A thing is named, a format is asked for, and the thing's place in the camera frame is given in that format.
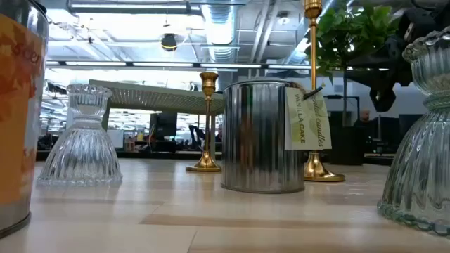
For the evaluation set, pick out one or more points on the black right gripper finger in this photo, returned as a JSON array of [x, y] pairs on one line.
[[362, 62]]

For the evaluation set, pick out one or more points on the vanilla cake paper tag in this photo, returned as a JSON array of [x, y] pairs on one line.
[[306, 119]]

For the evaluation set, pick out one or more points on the clear ribbed glass candle holder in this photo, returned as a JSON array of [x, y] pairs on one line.
[[422, 168], [82, 154]]

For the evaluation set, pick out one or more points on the tall brass candlestick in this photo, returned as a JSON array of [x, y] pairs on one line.
[[316, 172]]

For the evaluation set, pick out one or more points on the silver ribbed candle tin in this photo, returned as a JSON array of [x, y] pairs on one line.
[[253, 140]]

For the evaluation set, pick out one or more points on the short brass candlestick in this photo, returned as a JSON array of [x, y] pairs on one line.
[[205, 164]]

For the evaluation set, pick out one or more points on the orange label candle tin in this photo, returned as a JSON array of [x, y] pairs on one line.
[[17, 105]]

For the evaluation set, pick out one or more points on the green plant in black pot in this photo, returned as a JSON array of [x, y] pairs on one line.
[[344, 35]]

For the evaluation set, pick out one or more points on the person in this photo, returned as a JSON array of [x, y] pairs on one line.
[[365, 116]]

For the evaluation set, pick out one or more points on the black round ceiling fixture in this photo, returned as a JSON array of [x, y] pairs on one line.
[[168, 41]]

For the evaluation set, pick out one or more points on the black background monitor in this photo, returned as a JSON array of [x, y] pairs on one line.
[[163, 124]]

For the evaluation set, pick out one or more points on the black metal frame stand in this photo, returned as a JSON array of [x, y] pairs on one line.
[[334, 96]]

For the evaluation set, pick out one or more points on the silver round ventilation duct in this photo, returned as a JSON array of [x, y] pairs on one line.
[[221, 28]]

